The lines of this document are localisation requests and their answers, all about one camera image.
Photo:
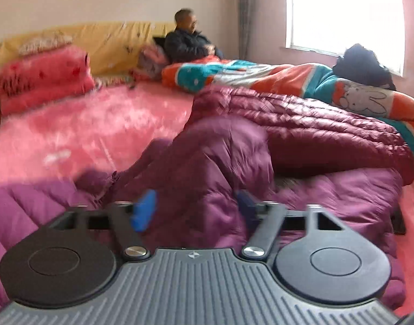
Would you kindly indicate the floral pillow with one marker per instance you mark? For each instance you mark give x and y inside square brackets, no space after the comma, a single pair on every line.
[112,81]

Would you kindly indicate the floral cushion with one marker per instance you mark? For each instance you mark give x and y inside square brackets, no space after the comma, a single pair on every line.
[44,42]

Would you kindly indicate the pink bed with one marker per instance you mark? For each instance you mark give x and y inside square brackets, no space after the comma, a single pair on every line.
[92,125]

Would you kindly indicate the black cushion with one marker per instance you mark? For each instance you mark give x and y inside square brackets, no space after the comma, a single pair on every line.
[159,42]

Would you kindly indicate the grey patterned curtain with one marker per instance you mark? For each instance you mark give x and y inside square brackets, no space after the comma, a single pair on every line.
[247,6]

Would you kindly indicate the window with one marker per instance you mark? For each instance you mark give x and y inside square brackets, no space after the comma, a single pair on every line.
[342,10]

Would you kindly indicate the pink pillows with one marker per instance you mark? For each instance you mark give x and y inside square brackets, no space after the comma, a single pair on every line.
[151,62]

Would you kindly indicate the pink lettered folded blanket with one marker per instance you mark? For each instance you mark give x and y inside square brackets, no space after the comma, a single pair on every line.
[41,67]

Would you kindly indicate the purple down jacket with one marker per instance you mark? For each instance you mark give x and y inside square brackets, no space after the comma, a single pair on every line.
[210,162]

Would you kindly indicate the plain pink folded blanket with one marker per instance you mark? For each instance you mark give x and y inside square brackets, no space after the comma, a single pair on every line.
[47,100]

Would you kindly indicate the yellow headboard cover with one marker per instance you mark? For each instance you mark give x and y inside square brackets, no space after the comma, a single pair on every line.
[108,47]

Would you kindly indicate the orange teal printed blanket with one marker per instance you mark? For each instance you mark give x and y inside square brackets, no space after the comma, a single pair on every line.
[281,74]

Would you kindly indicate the black bag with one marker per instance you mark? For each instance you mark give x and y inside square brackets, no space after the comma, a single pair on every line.
[362,64]

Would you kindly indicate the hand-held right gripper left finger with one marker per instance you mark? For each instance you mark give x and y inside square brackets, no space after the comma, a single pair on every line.
[144,210]

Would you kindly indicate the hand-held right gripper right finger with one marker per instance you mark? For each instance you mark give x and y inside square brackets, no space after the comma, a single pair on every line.
[246,206]

